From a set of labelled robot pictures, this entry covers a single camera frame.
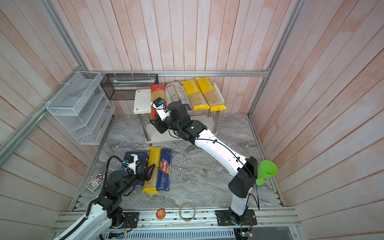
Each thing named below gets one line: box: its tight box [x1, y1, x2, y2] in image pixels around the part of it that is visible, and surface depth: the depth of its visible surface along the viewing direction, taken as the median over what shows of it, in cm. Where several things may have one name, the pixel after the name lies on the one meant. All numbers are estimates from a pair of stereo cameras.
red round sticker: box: [156, 208, 167, 220], surface depth 77 cm
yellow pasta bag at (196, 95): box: [181, 79, 210, 111], surface depth 81 cm
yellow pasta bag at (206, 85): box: [195, 76, 227, 112], surface depth 81 cm
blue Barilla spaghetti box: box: [156, 147, 172, 191], surface depth 88 cm
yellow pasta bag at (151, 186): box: [142, 147, 163, 194], surface depth 88 cm
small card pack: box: [86, 173, 105, 192], surface depth 86 cm
